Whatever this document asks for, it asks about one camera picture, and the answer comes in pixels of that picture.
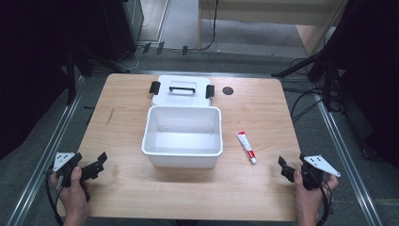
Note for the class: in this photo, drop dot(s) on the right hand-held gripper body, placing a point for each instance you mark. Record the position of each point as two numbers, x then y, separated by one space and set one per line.
314 174

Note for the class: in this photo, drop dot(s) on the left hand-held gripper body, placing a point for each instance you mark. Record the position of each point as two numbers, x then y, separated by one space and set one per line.
67 168

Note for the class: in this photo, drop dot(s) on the white red ointment tube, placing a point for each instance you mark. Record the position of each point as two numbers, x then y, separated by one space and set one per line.
246 147

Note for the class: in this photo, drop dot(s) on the white plastic storage box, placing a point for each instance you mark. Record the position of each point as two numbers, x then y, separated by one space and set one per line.
182 135

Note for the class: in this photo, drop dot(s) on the person's right hand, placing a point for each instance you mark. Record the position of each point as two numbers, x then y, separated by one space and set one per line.
309 202

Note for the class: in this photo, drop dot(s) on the person's left hand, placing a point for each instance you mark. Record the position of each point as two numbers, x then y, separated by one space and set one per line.
74 197

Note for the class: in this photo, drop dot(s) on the black metal stand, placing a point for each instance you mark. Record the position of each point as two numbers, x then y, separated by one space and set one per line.
71 78

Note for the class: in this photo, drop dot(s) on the black round table grommet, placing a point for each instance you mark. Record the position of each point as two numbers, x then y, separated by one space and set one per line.
227 90

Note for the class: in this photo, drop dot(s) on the white box lid black latches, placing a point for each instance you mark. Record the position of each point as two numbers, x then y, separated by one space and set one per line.
182 94

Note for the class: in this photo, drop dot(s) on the black tripod stand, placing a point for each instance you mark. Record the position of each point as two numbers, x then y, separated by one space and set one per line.
313 64

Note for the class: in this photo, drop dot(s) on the black curtain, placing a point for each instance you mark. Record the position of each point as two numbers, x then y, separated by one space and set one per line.
376 78
29 72

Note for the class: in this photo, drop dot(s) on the black cabinet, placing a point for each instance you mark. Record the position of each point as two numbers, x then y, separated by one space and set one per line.
124 28

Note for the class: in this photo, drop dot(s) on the light wooden furniture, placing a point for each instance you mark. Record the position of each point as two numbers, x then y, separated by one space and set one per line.
269 12

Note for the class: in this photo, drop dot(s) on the aluminium floor rail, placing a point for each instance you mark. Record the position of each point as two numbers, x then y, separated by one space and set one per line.
345 157
44 157

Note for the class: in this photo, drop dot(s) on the small black floor bracket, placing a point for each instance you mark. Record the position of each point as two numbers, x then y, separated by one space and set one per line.
160 48
146 47
184 50

